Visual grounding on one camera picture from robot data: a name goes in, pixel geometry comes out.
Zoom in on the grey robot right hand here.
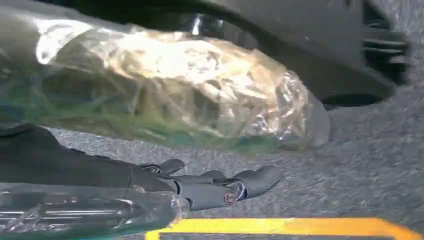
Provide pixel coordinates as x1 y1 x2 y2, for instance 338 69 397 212
0 13 331 240

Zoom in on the black robot foot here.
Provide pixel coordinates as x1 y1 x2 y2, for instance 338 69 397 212
43 0 412 111

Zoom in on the yellow floor tape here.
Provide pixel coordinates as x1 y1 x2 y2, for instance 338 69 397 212
145 216 424 240

